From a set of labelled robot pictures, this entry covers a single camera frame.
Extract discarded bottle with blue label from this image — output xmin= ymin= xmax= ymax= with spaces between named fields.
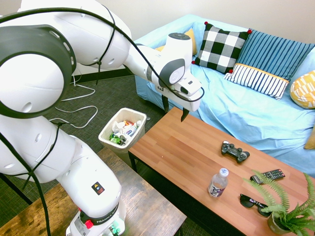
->
xmin=126 ymin=122 xmax=139 ymax=138

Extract black game controller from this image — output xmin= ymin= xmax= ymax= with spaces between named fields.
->
xmin=220 ymin=140 xmax=251 ymax=164

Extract light blue covered sofa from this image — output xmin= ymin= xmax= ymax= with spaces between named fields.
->
xmin=134 ymin=13 xmax=315 ymax=177

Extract black sunglasses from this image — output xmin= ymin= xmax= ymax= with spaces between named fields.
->
xmin=239 ymin=193 xmax=272 ymax=218

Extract black TV remote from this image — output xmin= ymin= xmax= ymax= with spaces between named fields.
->
xmin=250 ymin=168 xmax=286 ymax=185

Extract black white checkered pillow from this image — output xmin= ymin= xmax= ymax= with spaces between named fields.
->
xmin=191 ymin=21 xmax=252 ymax=74

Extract reddish wooden coffee table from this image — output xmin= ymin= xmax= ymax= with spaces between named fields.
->
xmin=127 ymin=107 xmax=315 ymax=236

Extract clear bottle with purple label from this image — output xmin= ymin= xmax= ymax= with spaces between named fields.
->
xmin=208 ymin=168 xmax=229 ymax=199

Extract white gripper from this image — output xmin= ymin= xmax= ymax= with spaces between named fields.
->
xmin=157 ymin=83 xmax=202 ymax=123

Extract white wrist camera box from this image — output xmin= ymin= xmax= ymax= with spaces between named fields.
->
xmin=177 ymin=78 xmax=203 ymax=97

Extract blue striped pillow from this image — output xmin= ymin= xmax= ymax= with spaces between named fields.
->
xmin=223 ymin=29 xmax=315 ymax=101

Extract white cable on floor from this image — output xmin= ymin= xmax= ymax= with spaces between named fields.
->
xmin=48 ymin=73 xmax=98 ymax=129

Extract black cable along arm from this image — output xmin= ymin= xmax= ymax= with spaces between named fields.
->
xmin=0 ymin=7 xmax=205 ymax=236

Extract dark rustic wooden table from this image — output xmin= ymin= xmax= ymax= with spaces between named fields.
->
xmin=0 ymin=147 xmax=188 ymax=236

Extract white trash bin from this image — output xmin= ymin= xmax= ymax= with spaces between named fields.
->
xmin=98 ymin=107 xmax=148 ymax=160

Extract crumpled white paper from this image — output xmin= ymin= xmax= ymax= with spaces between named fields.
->
xmin=112 ymin=120 xmax=127 ymax=134

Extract potted green fern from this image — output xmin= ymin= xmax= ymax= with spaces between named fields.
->
xmin=242 ymin=169 xmax=315 ymax=236

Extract mustard yellow pillow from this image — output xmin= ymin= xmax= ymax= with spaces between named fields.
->
xmin=303 ymin=126 xmax=315 ymax=150
xmin=154 ymin=28 xmax=198 ymax=56

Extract yellow white patterned bolster pillow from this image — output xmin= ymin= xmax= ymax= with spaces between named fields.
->
xmin=289 ymin=70 xmax=315 ymax=110

